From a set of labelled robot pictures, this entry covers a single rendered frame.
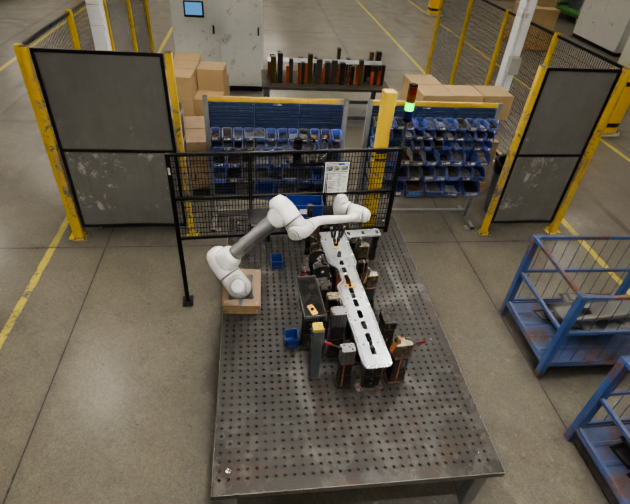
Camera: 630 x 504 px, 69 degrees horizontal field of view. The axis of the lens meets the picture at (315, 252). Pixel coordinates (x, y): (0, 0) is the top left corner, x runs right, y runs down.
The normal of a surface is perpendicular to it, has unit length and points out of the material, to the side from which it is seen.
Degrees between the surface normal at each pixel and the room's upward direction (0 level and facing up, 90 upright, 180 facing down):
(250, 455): 0
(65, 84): 90
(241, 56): 90
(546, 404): 0
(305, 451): 0
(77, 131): 91
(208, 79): 90
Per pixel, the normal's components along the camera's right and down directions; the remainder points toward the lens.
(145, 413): 0.07, -0.79
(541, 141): 0.11, 0.64
